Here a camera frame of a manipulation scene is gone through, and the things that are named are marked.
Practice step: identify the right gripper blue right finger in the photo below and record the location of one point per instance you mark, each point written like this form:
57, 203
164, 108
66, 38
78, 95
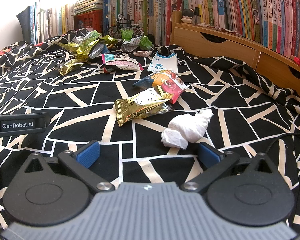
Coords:
217, 164

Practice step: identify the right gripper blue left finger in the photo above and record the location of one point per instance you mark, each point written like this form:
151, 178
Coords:
77, 164

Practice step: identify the white tissue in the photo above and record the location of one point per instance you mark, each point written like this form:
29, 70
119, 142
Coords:
186, 128

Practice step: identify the gold foil snack wrapper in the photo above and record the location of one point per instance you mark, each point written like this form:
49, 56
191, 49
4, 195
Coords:
144, 104

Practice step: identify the macaron cookie snack packet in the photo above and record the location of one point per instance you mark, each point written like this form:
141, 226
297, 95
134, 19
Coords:
167, 79

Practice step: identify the white blue paper bag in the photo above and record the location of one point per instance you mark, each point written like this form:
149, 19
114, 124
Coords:
160, 62

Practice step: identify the stack of flat books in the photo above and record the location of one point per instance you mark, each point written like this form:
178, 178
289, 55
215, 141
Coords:
82, 6

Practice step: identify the row of upright books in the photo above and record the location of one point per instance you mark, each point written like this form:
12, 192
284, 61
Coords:
273, 23

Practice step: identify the black white patterned cloth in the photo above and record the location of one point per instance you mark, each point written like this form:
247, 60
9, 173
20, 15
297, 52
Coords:
250, 115

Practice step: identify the pink white snack packet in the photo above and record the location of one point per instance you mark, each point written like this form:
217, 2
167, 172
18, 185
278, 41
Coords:
113, 62

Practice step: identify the yellow green foil wrapper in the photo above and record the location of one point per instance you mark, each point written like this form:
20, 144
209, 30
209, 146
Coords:
84, 49

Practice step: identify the small pink candy packet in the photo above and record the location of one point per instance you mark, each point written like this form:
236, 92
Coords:
142, 53

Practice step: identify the wooden drawer shelf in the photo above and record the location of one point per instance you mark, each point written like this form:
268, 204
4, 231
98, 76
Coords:
208, 42

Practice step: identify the crumpled green wrapper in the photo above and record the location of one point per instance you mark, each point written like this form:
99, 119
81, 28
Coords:
131, 43

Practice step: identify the miniature black bicycle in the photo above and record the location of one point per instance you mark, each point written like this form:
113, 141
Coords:
123, 24

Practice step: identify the red plastic crate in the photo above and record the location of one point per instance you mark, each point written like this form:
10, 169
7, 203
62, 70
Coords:
92, 19

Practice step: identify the small figurine black hair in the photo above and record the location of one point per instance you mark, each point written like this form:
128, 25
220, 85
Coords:
187, 15

